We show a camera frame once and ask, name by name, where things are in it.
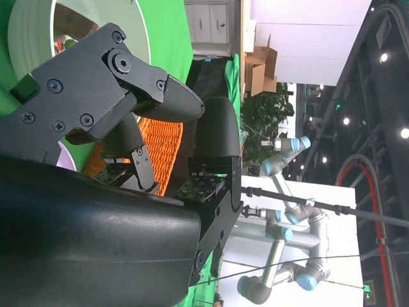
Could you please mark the grey metal cabinet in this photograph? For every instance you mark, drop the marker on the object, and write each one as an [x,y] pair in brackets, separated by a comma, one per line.
[207,22]

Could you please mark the orange wicker basket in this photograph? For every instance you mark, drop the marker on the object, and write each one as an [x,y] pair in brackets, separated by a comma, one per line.
[163,144]

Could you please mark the green tablecloth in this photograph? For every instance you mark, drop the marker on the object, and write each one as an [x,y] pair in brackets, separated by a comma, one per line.
[166,32]

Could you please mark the green leafy plant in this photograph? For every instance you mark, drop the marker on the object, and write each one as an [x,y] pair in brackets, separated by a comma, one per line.
[265,112]

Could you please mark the black vertical pole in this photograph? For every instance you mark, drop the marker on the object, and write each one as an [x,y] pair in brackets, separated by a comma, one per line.
[319,203]

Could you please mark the grey-green bowl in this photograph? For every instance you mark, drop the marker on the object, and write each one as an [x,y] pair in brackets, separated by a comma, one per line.
[22,32]

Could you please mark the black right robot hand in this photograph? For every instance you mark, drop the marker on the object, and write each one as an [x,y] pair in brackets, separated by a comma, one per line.
[96,224]

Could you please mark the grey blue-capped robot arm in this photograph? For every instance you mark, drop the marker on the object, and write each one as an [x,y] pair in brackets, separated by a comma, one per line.
[281,160]
[274,259]

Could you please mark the black backdrop curtain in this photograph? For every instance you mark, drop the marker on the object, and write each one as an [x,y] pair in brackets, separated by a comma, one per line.
[207,76]

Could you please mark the red black curved track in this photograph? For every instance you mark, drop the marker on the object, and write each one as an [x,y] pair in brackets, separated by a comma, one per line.
[378,224]

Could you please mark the lavender round plate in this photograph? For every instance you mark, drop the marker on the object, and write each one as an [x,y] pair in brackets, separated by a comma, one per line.
[65,156]

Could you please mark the green exit sign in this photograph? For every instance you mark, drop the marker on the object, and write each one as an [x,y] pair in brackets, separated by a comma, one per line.
[367,289]

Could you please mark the chocolate cake slice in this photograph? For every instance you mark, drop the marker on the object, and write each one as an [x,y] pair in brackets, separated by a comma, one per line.
[78,20]

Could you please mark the brown cardboard box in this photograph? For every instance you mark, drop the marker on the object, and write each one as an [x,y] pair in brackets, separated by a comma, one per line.
[263,80]
[265,51]

